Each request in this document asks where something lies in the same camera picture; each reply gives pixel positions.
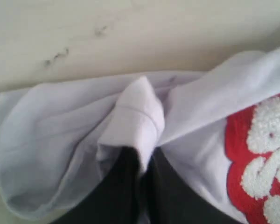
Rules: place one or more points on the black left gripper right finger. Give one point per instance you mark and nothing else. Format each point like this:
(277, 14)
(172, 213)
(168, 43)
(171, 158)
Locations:
(178, 193)

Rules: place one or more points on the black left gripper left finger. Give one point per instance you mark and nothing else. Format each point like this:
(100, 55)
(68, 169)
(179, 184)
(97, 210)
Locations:
(114, 200)

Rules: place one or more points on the white t-shirt with red lettering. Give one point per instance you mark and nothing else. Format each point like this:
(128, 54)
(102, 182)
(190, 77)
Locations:
(59, 141)

